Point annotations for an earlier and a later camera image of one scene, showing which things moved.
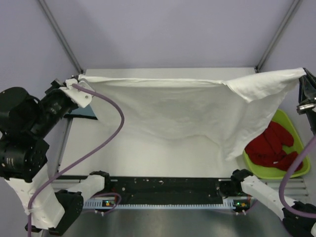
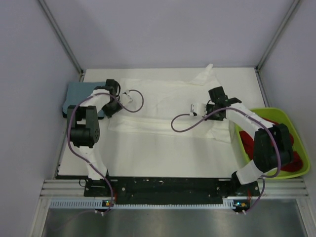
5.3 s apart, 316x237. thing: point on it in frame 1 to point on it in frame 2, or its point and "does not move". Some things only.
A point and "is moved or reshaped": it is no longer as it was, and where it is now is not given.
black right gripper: (306, 91) to (219, 119)
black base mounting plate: (169, 189) does not move
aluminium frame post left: (60, 33) does not move
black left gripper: (56, 84) to (108, 113)
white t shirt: (236, 112) is moved or reshaped
